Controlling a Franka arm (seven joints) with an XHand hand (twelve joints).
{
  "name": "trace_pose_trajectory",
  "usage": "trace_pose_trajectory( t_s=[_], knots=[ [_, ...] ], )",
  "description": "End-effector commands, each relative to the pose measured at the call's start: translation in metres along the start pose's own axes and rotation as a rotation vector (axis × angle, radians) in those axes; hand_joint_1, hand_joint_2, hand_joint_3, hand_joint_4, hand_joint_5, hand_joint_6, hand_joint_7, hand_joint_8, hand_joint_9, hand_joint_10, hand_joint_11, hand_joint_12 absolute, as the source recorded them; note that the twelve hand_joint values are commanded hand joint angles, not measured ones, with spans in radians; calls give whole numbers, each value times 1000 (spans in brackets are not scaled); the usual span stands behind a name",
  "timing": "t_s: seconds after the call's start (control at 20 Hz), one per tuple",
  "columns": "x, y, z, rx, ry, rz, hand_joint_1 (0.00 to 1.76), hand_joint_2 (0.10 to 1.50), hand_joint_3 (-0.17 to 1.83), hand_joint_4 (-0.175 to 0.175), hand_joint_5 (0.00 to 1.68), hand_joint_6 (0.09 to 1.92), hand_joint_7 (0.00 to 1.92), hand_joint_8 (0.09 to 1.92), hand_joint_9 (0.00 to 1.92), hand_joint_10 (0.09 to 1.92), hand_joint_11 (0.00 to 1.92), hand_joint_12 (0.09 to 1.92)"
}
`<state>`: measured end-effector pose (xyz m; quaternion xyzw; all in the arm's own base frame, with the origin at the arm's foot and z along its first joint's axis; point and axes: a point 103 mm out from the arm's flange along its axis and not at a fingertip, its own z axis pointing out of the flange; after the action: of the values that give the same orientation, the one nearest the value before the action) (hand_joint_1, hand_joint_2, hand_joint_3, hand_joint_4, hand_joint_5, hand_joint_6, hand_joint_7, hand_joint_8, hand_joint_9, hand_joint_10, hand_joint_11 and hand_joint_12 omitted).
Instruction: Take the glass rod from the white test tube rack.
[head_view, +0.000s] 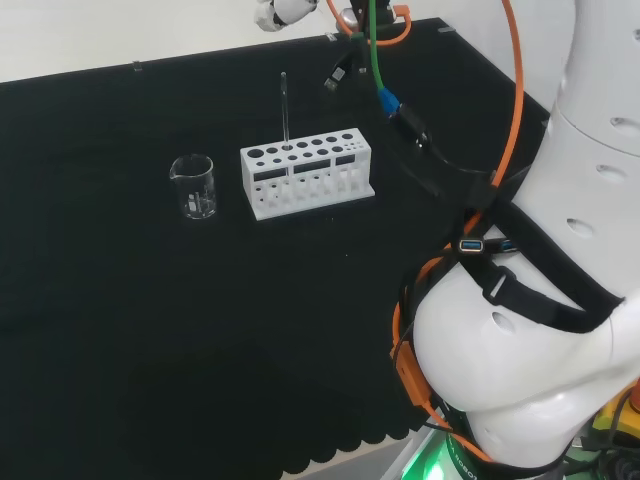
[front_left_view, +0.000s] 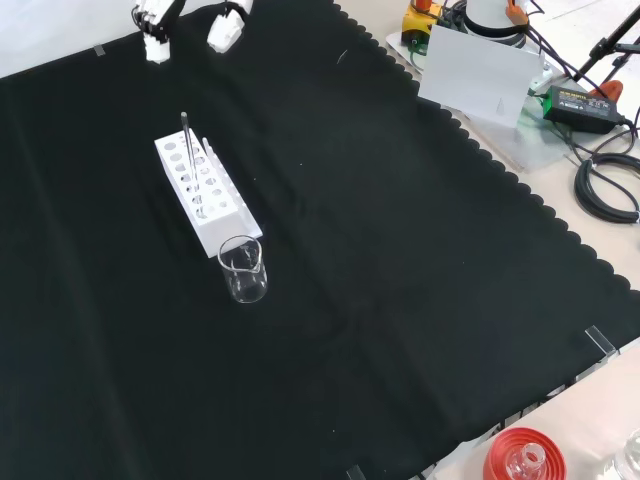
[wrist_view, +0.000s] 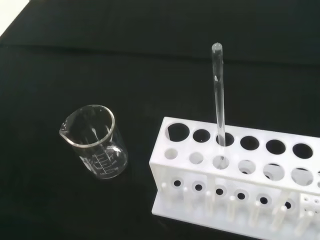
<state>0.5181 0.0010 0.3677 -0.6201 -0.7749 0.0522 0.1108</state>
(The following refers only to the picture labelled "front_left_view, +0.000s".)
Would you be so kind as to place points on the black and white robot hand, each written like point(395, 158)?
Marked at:
point(157, 47)

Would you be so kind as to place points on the clear glass rod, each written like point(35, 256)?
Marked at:
point(187, 142)

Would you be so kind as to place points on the white test tube rack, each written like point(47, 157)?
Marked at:
point(215, 220)

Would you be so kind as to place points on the clear cloth clip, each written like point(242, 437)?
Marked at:
point(355, 473)
point(600, 341)
point(99, 50)

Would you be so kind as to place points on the clear glass beaker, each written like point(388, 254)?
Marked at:
point(245, 280)

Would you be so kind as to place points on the yellow stop button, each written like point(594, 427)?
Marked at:
point(420, 22)

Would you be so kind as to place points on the black bench cloth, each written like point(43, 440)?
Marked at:
point(350, 250)

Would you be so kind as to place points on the pale board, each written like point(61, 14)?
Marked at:
point(475, 75)

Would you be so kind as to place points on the black power adapter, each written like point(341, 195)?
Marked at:
point(582, 107)

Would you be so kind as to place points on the black tripod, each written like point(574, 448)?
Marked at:
point(607, 42)

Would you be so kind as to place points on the red ribbed funnel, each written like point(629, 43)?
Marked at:
point(500, 455)

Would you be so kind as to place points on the small clear glass piece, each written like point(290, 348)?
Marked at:
point(527, 457)

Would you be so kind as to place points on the clear glass flask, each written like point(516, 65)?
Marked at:
point(629, 457)

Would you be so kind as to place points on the metal base plate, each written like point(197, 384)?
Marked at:
point(542, 145)

